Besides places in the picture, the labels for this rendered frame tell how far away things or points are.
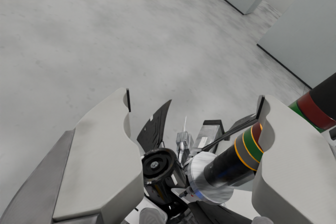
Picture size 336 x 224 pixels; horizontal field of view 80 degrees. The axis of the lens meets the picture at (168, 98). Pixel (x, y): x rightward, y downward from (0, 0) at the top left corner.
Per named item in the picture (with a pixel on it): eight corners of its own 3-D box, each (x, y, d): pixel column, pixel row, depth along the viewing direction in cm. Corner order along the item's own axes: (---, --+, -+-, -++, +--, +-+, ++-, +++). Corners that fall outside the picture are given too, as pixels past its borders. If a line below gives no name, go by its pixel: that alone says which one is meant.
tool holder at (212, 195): (230, 157, 33) (277, 126, 27) (246, 204, 29) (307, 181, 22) (182, 152, 29) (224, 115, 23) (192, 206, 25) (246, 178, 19)
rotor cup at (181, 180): (160, 172, 64) (144, 141, 59) (203, 178, 56) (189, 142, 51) (135, 216, 53) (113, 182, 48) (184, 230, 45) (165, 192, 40)
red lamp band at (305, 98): (313, 102, 20) (325, 94, 19) (335, 132, 17) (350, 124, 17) (290, 95, 18) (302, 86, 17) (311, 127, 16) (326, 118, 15)
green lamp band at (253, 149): (264, 131, 24) (272, 126, 24) (282, 167, 22) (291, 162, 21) (237, 126, 23) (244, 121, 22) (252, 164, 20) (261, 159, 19)
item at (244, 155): (257, 137, 25) (264, 132, 24) (272, 171, 22) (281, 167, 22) (230, 132, 23) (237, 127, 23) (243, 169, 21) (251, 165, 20)
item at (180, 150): (173, 183, 62) (184, 119, 92) (180, 182, 61) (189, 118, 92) (171, 178, 61) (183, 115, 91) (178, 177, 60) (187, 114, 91)
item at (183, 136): (179, 137, 82) (189, 135, 80) (177, 147, 76) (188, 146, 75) (177, 132, 81) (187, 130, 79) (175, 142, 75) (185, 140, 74)
